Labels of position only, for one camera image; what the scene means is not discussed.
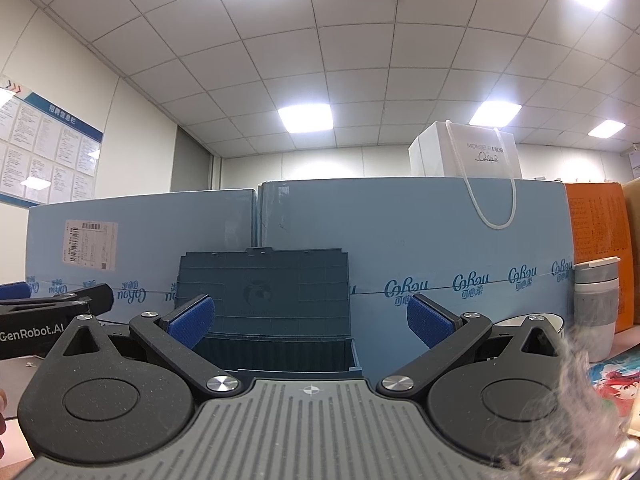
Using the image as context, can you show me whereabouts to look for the large light blue carton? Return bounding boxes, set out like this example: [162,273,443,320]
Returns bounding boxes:
[257,177,577,333]

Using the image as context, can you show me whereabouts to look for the white paper bag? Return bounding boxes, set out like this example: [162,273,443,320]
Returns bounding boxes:
[408,120,523,229]

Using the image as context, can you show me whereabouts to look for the dark blue lidded storage box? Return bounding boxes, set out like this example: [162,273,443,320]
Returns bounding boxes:
[177,246,362,381]

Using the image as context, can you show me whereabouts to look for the white patterned bowl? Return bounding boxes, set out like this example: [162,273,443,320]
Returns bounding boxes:
[492,313,566,342]

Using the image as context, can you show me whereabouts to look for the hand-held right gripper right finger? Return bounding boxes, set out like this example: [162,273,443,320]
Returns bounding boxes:
[375,294,568,403]

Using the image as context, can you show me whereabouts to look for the wall notice board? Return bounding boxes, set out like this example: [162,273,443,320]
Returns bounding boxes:
[0,75,104,209]

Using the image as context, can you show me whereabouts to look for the light blue carton with label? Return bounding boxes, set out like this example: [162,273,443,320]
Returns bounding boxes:
[27,188,259,327]

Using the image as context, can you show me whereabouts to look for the colourful printed mat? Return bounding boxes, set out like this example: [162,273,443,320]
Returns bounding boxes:
[584,354,640,422]

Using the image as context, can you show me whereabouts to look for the orange box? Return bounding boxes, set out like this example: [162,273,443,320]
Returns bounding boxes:
[564,181,634,334]

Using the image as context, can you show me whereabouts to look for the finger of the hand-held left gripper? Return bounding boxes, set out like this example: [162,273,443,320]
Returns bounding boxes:
[0,283,115,317]
[0,282,31,302]

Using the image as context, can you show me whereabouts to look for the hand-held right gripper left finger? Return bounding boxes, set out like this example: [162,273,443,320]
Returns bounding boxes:
[47,294,248,403]

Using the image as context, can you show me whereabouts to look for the grey fur trim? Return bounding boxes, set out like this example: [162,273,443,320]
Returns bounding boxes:
[510,327,640,480]

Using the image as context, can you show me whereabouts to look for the white and grey cup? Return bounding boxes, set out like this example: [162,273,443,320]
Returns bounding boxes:
[573,256,622,363]

